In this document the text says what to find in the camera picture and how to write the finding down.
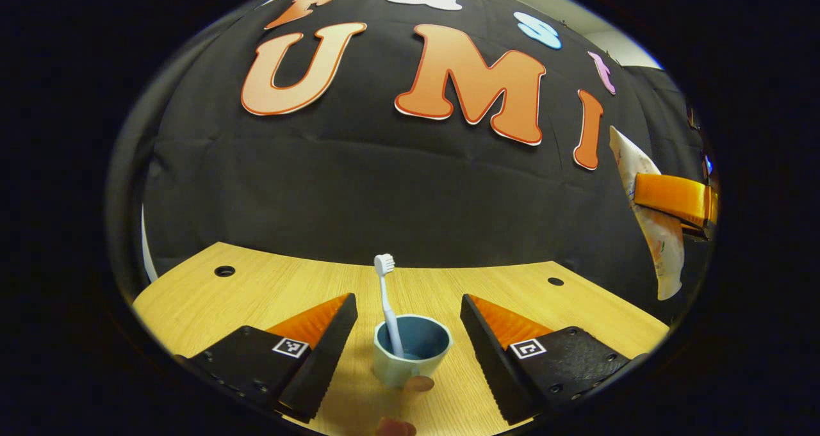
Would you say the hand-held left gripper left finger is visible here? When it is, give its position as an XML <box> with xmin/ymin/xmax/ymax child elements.
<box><xmin>174</xmin><ymin>293</ymin><xmax>359</xmax><ymax>424</ymax></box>

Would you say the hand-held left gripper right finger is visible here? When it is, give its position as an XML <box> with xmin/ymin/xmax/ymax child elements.
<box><xmin>460</xmin><ymin>293</ymin><xmax>649</xmax><ymax>426</ymax></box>

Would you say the white toothpaste tube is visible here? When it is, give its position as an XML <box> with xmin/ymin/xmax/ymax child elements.
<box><xmin>609</xmin><ymin>125</ymin><xmax>685</xmax><ymax>301</ymax></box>

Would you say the light blue cup wooden handle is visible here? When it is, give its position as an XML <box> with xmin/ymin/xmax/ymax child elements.
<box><xmin>373</xmin><ymin>314</ymin><xmax>454</xmax><ymax>392</ymax></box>

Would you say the white toothbrush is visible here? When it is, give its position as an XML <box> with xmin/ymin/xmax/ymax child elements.
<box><xmin>374</xmin><ymin>254</ymin><xmax>406</xmax><ymax>359</ymax></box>

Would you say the wooden desktop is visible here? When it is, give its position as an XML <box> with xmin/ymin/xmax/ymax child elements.
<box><xmin>131</xmin><ymin>242</ymin><xmax>670</xmax><ymax>436</ymax></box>

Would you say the black backdrop cloth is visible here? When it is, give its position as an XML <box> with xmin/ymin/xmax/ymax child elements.
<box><xmin>106</xmin><ymin>0</ymin><xmax>718</xmax><ymax>325</ymax></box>

